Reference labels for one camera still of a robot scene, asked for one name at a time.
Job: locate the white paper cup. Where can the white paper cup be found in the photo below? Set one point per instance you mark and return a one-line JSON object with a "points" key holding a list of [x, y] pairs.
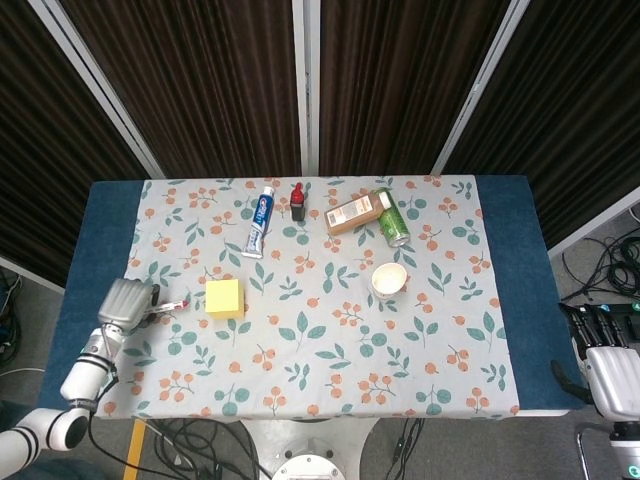
{"points": [[389, 280]]}

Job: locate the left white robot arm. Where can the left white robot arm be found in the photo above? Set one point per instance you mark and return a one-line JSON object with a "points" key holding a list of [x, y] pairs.
{"points": [[85, 375]]}

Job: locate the yellow cube block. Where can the yellow cube block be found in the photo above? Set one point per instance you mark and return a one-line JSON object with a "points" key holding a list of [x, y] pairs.
{"points": [[224, 299]]}

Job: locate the black equipment box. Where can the black equipment box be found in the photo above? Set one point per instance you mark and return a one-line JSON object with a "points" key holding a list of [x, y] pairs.
{"points": [[631, 325]]}

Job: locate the brown juice bottle white cap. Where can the brown juice bottle white cap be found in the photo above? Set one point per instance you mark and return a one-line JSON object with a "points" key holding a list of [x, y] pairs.
{"points": [[352, 215]]}

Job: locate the yellow floor tape strip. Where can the yellow floor tape strip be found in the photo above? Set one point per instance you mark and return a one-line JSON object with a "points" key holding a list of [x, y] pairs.
{"points": [[135, 450]]}

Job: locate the green drink can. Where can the green drink can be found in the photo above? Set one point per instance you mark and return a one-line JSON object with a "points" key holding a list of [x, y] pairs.
{"points": [[394, 225]]}

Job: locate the dark curtain partition panel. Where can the dark curtain partition panel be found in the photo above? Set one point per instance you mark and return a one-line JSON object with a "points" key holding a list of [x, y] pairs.
{"points": [[200, 75], [50, 150], [575, 100], [390, 75]]}

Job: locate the floral leaf fruit tablecloth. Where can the floral leaf fruit tablecloth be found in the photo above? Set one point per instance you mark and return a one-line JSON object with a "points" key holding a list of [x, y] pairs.
{"points": [[320, 350]]}

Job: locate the white marker pen red caps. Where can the white marker pen red caps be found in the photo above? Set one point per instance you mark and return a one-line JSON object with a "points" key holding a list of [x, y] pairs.
{"points": [[172, 306]]}

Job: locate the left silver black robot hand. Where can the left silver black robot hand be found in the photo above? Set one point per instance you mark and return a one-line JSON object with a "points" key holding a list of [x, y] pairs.
{"points": [[122, 302]]}

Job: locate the black ink bottle red cap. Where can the black ink bottle red cap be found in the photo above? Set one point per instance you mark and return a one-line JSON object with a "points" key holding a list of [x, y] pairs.
{"points": [[298, 207]]}

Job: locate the blue table cover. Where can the blue table cover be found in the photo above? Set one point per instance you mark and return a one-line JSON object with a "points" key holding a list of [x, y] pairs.
{"points": [[520, 250]]}

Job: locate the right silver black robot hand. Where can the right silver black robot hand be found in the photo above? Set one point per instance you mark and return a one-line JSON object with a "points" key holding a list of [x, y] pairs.
{"points": [[612, 375]]}

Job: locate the blue white toothpaste tube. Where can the blue white toothpaste tube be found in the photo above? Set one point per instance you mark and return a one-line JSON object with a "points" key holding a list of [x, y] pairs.
{"points": [[257, 220]]}

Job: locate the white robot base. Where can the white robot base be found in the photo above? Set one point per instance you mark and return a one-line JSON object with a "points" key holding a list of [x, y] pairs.
{"points": [[310, 445]]}

